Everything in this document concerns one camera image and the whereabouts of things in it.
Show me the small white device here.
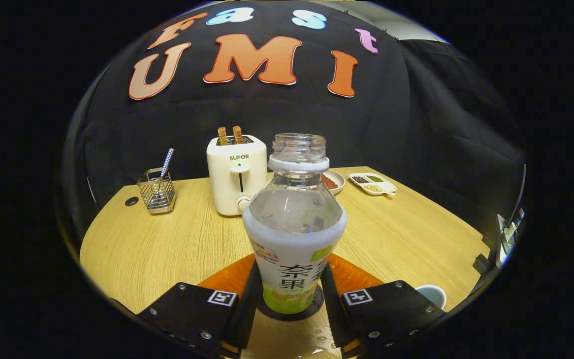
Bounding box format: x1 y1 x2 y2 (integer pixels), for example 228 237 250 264
496 207 526 269

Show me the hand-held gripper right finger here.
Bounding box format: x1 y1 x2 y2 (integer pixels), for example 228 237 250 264
319 253 448 358

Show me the round plate with red food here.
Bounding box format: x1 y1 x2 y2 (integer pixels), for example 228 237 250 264
321 169 346 195

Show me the clear juice bottle white label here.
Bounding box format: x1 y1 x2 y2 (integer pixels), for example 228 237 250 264
243 133 347 315

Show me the white cup blue inside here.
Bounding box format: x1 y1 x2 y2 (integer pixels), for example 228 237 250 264
415 285 447 310

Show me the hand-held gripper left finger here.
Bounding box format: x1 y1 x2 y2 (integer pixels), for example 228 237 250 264
137 253 259 358

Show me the white toaster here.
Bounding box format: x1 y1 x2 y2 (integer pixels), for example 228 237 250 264
206 135 268 216

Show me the white divided dish with grains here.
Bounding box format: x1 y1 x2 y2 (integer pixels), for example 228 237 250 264
349 173 398 196

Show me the checked handle utensil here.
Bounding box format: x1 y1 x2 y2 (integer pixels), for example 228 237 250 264
159 148 174 192

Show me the wire mesh utensil holder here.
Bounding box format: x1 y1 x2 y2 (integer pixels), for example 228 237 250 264
137 168 176 215

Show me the wooden table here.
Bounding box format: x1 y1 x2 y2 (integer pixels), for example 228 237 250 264
80 166 490 359

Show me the dark brown round coaster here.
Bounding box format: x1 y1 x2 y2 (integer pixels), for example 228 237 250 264
256 284 325 321

